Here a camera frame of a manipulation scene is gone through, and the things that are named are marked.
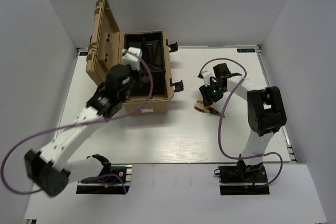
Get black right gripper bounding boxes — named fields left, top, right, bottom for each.
left=199, top=80, right=226, bottom=107

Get yellow pliers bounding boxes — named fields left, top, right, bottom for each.
left=193, top=100, right=221, bottom=116

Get tan plastic toolbox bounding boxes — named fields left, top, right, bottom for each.
left=86, top=0, right=174, bottom=115

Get bent brown hex key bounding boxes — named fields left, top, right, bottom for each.
left=146, top=44, right=154, bottom=68

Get straight dark hex key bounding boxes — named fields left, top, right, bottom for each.
left=152, top=43, right=161, bottom=67

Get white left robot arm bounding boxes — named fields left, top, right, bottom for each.
left=24, top=63, right=141, bottom=197

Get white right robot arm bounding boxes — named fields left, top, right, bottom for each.
left=198, top=63, right=287, bottom=183

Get black toolbox front latch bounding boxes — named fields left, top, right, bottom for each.
left=170, top=79, right=184, bottom=93

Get black toolbox latch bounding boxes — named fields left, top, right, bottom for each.
left=166, top=40, right=178, bottom=53
left=170, top=79, right=184, bottom=93

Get black toolbox inner tray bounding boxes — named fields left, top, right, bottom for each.
left=124, top=32, right=166, bottom=96

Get blue label sticker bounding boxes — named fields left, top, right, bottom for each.
left=237, top=48, right=256, bottom=53

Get black toolbox rear latch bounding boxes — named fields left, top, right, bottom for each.
left=166, top=40, right=178, bottom=53

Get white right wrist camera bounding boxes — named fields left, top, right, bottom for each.
left=198, top=70, right=213, bottom=87

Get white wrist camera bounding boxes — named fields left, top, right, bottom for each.
left=198, top=70, right=213, bottom=87
left=120, top=47, right=142, bottom=71

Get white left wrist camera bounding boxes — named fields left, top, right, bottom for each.
left=120, top=47, right=142, bottom=71

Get black toolbox carry handle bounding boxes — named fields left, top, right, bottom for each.
left=141, top=38, right=147, bottom=63

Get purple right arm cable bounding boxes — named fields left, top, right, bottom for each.
left=198, top=58, right=284, bottom=189

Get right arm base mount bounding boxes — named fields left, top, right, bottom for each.
left=214, top=164, right=270, bottom=196

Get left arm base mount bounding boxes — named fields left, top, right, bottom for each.
left=76, top=154, right=133, bottom=195

